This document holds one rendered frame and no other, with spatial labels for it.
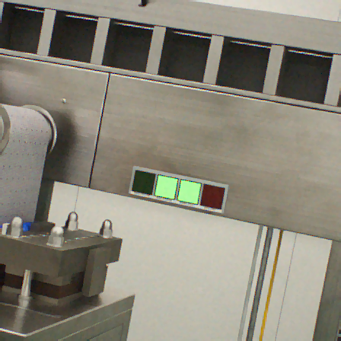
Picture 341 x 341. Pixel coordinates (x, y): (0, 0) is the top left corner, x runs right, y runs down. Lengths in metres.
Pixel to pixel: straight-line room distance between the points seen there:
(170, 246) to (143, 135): 2.45
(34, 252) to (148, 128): 0.49
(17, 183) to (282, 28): 0.74
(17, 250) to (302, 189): 0.69
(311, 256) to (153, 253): 0.82
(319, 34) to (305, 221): 0.45
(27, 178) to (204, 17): 0.59
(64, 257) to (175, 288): 2.75
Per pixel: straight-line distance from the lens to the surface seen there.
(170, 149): 2.26
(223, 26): 2.26
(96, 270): 2.14
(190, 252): 4.67
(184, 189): 2.24
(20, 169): 2.16
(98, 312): 2.10
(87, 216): 4.84
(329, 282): 2.36
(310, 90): 2.28
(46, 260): 1.98
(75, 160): 2.34
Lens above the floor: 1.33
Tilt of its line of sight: 3 degrees down
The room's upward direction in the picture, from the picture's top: 11 degrees clockwise
